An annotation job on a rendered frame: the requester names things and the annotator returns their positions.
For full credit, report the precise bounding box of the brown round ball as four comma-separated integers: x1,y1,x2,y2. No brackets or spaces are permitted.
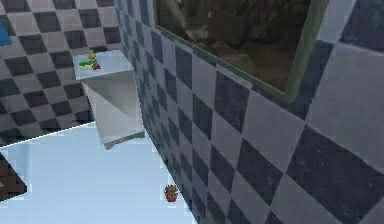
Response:
164,184,179,203

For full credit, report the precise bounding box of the white cabinet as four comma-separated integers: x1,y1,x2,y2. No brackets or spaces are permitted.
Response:
72,49,146,151

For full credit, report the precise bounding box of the green framed window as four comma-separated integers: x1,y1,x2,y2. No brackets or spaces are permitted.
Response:
152,0,330,104

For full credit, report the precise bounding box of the yellow green small object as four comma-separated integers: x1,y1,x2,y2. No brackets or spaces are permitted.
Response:
78,49,99,69

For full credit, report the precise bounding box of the dark brown furniture corner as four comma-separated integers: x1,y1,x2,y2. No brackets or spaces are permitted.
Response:
0,152,28,202

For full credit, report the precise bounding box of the blue object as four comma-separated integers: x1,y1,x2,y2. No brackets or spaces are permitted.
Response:
0,18,13,47

